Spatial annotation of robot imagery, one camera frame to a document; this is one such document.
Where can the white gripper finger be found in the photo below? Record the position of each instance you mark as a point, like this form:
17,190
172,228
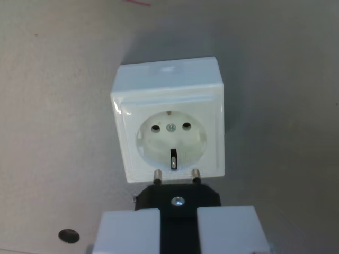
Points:
129,232
230,232

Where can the black two-pin power plug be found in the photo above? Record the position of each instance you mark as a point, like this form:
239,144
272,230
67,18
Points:
178,225

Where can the white wall socket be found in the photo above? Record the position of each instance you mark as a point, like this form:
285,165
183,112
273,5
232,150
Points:
169,87

